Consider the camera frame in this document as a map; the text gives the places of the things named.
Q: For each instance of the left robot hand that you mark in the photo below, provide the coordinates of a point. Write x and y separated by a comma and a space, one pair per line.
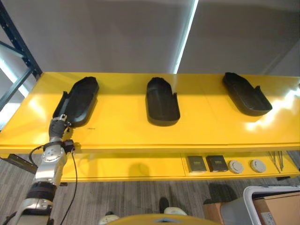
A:
56, 127

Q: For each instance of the black sole-shaped part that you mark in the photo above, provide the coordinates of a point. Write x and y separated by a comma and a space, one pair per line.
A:
161, 103
246, 95
78, 102

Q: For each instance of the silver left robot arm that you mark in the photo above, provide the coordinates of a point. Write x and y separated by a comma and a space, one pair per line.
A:
44, 168

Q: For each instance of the yellow metal shelf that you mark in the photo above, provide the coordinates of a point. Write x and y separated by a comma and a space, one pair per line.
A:
131, 131

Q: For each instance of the dark square box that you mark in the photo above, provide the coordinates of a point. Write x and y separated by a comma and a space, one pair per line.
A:
197, 164
216, 162

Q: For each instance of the small brown cardboard box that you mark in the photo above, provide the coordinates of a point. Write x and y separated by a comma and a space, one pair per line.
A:
212, 212

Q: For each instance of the grey plastic box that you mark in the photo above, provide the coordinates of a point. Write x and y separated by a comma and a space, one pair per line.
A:
257, 201

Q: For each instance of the robot leg with dark foot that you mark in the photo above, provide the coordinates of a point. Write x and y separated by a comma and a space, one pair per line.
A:
107, 218
170, 206

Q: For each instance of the yellow robot torso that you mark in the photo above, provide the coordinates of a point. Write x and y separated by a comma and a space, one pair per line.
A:
161, 219

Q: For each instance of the round white smoke detector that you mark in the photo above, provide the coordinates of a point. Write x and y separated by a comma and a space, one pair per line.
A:
235, 167
257, 166

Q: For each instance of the dark blue rack frame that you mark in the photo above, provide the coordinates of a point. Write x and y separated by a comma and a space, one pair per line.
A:
16, 58

